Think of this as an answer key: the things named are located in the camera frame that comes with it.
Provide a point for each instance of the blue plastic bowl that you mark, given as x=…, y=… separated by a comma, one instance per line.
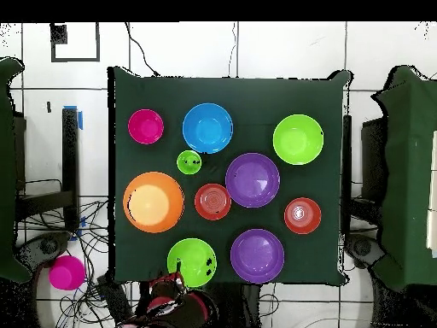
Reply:
x=207, y=126

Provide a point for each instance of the pink plastic bowl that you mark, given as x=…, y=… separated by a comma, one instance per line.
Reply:
x=145, y=126

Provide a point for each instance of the purple plastic bowl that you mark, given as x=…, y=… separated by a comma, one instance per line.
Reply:
x=257, y=256
x=252, y=180

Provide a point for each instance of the green cloth side table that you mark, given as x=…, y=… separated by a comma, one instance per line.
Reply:
x=6, y=136
x=409, y=171

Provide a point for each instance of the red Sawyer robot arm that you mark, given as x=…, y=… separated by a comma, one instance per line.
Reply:
x=184, y=311

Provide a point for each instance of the dark green tablecloth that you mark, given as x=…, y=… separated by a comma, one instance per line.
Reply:
x=239, y=99

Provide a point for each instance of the orange-red plastic bowl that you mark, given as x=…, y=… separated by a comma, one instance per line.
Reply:
x=302, y=225
x=205, y=203

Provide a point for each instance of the small black floor object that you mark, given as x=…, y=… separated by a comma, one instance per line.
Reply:
x=49, y=107

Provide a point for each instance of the pink plastic cup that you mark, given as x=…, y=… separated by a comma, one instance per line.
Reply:
x=66, y=273

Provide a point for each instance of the green plastic bowl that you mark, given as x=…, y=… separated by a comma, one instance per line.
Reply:
x=298, y=139
x=194, y=259

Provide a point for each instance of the black power brick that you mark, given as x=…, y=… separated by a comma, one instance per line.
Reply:
x=114, y=300

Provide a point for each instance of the black pedestal foot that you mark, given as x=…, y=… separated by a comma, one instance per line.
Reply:
x=362, y=247
x=47, y=246

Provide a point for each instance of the green plastic cup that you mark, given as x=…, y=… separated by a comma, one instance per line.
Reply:
x=186, y=167

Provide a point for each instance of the grey square floor frame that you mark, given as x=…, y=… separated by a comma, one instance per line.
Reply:
x=75, y=59

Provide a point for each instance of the large orange plastic bowl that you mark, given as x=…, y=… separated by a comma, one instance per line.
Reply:
x=153, y=205

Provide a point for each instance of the black post with blue tape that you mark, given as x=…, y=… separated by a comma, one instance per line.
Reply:
x=70, y=150

